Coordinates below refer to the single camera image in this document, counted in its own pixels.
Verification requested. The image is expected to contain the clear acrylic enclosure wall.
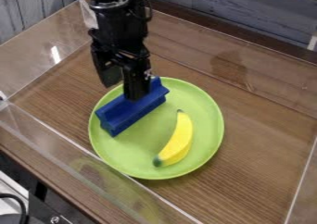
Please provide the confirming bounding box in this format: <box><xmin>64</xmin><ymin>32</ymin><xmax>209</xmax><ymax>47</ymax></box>
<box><xmin>0</xmin><ymin>5</ymin><xmax>317</xmax><ymax>224</ymax></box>

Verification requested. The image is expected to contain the blue plastic block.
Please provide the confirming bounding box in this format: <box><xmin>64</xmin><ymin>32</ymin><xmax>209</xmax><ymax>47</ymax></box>
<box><xmin>93</xmin><ymin>77</ymin><xmax>169</xmax><ymax>137</ymax></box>

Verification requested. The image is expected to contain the green round plate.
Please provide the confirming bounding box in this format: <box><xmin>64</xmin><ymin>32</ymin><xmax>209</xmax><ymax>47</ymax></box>
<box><xmin>88</xmin><ymin>77</ymin><xmax>224</xmax><ymax>180</ymax></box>

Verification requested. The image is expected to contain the yellow toy banana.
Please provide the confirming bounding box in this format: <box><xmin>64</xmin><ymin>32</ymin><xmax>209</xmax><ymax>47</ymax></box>
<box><xmin>152</xmin><ymin>109</ymin><xmax>192</xmax><ymax>168</ymax></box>

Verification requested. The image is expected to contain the black cable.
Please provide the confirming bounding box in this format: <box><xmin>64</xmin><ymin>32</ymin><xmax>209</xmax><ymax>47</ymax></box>
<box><xmin>0</xmin><ymin>193</ymin><xmax>29</xmax><ymax>224</ymax></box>

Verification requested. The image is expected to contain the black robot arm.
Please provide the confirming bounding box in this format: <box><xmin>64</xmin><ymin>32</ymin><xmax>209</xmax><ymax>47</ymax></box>
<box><xmin>88</xmin><ymin>0</ymin><xmax>152</xmax><ymax>101</ymax></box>

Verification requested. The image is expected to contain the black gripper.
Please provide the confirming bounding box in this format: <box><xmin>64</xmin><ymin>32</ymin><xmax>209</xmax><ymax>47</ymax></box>
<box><xmin>89</xmin><ymin>0</ymin><xmax>152</xmax><ymax>101</ymax></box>

